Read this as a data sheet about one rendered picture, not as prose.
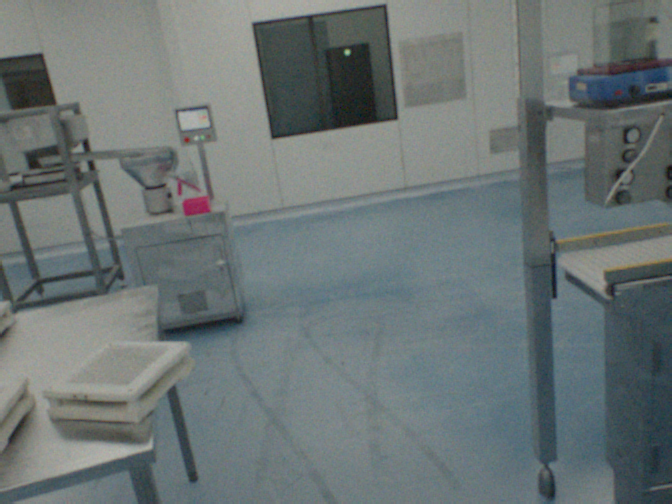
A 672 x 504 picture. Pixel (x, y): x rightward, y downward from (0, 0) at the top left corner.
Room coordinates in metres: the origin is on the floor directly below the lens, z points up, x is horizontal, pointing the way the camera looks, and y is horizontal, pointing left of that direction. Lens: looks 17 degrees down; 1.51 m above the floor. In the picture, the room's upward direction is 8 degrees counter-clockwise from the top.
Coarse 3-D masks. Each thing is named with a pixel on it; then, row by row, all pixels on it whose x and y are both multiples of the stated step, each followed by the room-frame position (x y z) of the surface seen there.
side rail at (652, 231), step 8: (624, 232) 1.70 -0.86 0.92; (632, 232) 1.70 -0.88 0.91; (640, 232) 1.71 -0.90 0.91; (648, 232) 1.71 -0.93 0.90; (656, 232) 1.71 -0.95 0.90; (664, 232) 1.71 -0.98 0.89; (576, 240) 1.70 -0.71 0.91; (584, 240) 1.70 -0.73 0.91; (592, 240) 1.70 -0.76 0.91; (600, 240) 1.70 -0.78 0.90; (608, 240) 1.70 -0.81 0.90; (616, 240) 1.70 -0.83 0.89; (624, 240) 1.70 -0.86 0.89; (560, 248) 1.69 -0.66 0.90; (568, 248) 1.69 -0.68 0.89; (576, 248) 1.69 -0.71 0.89
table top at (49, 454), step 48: (144, 288) 2.09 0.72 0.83; (0, 336) 1.81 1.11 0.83; (48, 336) 1.75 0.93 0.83; (96, 336) 1.69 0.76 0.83; (144, 336) 1.64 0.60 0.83; (48, 384) 1.41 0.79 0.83; (48, 432) 1.18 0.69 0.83; (96, 432) 1.15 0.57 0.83; (144, 432) 1.12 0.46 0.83; (0, 480) 1.02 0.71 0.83; (48, 480) 1.01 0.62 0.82
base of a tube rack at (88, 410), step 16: (176, 368) 1.34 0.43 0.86; (160, 384) 1.27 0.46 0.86; (64, 400) 1.26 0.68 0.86; (144, 400) 1.21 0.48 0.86; (64, 416) 1.22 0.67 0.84; (80, 416) 1.21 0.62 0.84; (96, 416) 1.19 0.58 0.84; (112, 416) 1.18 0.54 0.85; (128, 416) 1.16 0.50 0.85; (144, 416) 1.17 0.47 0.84
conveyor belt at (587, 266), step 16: (640, 240) 1.70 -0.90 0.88; (656, 240) 1.69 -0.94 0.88; (560, 256) 1.69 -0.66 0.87; (576, 256) 1.65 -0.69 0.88; (592, 256) 1.63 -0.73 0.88; (608, 256) 1.61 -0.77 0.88; (624, 256) 1.60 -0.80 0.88; (640, 256) 1.58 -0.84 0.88; (656, 256) 1.56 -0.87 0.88; (576, 272) 1.58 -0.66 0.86; (592, 272) 1.52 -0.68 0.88; (592, 288) 1.49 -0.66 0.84
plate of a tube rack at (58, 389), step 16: (96, 352) 1.41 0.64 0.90; (176, 352) 1.34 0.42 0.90; (80, 368) 1.33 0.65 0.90; (160, 368) 1.26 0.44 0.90; (64, 384) 1.25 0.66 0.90; (80, 384) 1.24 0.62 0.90; (96, 384) 1.23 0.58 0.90; (112, 384) 1.22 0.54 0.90; (128, 384) 1.21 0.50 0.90; (144, 384) 1.20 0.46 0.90; (96, 400) 1.19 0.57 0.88; (112, 400) 1.17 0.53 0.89; (128, 400) 1.16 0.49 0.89
